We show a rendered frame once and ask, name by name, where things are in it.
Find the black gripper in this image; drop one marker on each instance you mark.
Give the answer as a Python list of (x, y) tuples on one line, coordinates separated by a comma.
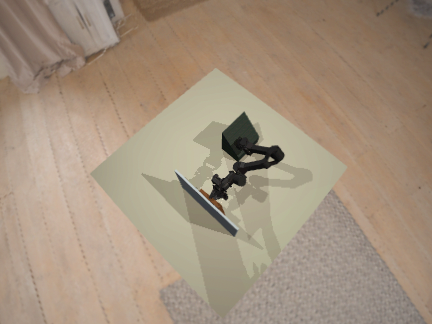
[(220, 188)]

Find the brown wooden picture frame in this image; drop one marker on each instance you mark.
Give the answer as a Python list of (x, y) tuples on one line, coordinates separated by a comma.
[(214, 202)]

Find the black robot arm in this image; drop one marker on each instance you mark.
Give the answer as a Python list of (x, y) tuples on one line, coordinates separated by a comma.
[(241, 168)]

